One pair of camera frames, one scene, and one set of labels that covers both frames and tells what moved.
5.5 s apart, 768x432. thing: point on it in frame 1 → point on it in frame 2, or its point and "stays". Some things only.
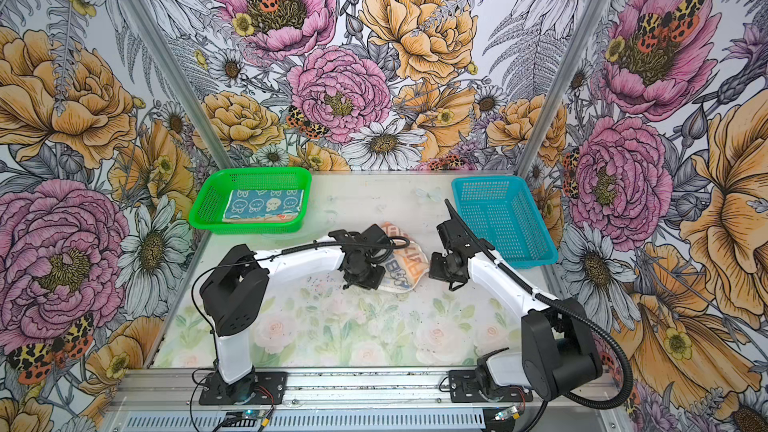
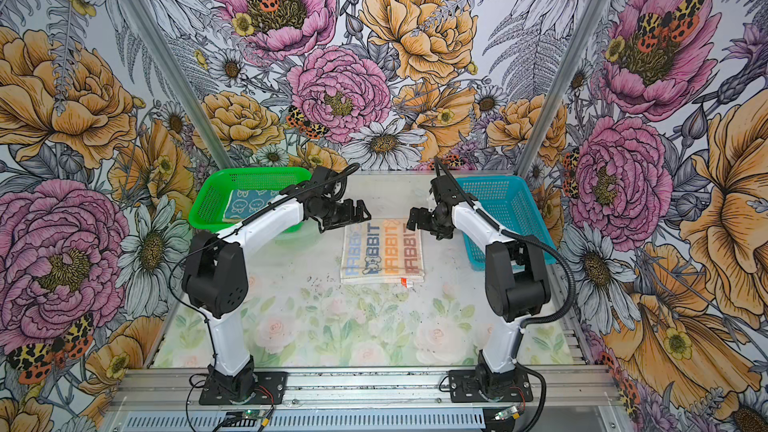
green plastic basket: x=252 y=200 stays
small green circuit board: x=249 y=414 stays
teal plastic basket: x=506 y=213 stays
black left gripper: x=372 y=283 → x=347 y=217
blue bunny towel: x=263 y=205 stays
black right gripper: x=435 y=272 → x=446 y=233
